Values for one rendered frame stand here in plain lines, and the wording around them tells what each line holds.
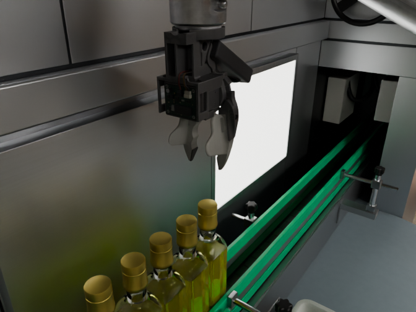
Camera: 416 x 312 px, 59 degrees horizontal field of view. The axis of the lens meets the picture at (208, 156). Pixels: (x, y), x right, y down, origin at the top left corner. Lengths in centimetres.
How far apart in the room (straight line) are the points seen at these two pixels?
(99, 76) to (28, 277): 30
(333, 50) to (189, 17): 94
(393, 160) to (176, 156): 88
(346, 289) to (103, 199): 74
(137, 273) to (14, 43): 33
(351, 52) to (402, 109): 25
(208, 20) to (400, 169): 105
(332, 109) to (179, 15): 112
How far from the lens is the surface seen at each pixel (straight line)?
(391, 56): 133
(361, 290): 114
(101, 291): 50
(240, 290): 79
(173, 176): 74
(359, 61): 135
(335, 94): 152
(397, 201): 147
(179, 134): 57
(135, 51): 65
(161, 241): 56
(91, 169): 59
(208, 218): 63
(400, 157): 140
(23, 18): 54
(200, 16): 48
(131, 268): 52
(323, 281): 113
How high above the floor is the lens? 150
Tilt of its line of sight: 25 degrees down
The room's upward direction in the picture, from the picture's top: straight up
